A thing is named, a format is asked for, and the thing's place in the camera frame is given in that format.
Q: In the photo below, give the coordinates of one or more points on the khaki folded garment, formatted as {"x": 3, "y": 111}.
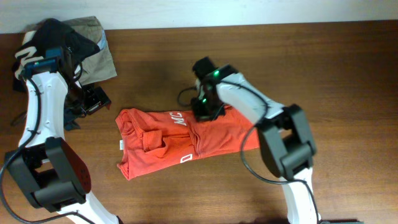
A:
{"x": 100, "y": 66}

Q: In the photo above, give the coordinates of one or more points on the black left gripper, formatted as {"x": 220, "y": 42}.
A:
{"x": 96, "y": 98}

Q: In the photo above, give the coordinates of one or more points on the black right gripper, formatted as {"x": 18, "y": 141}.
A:
{"x": 201, "y": 115}

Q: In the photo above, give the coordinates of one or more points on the black white striped garment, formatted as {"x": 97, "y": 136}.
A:
{"x": 53, "y": 34}

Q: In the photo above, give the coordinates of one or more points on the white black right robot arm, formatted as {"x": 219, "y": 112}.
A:
{"x": 285, "y": 139}

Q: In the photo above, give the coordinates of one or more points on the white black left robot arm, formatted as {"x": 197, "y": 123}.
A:
{"x": 45, "y": 168}

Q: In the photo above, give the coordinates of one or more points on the red orange t-shirt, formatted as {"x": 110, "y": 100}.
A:
{"x": 154, "y": 141}

